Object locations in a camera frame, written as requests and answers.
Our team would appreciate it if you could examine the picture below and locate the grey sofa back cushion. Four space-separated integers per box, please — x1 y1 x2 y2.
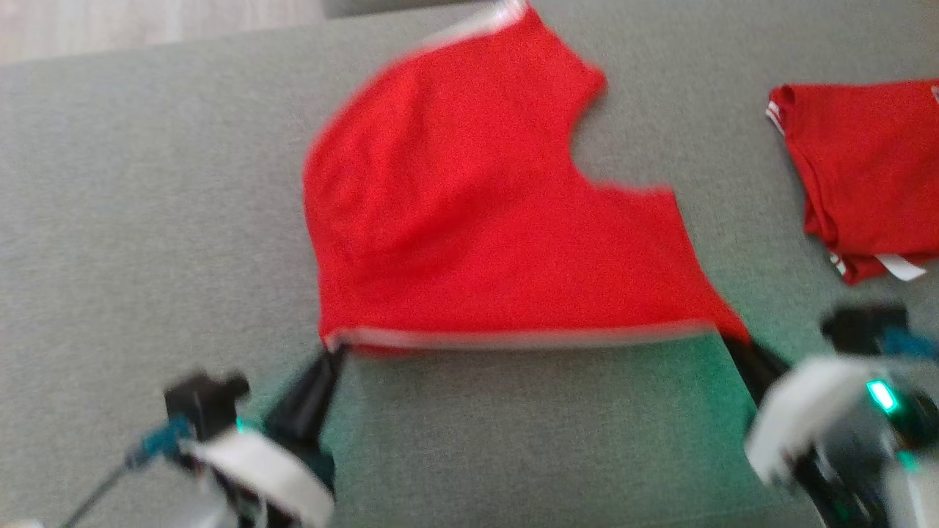
323 0 500 19

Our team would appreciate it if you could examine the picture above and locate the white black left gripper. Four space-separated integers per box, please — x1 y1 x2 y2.
183 351 347 528

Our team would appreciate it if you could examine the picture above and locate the red white-trimmed jersey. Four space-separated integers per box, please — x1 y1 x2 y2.
302 0 753 356

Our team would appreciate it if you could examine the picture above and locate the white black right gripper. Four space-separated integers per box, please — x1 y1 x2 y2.
723 336 939 528

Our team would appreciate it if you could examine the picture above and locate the red basketball jersey with number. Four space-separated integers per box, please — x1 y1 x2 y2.
765 79 939 287

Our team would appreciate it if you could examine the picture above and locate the grey fabric sofa seat cushion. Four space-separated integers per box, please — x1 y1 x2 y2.
0 0 939 528

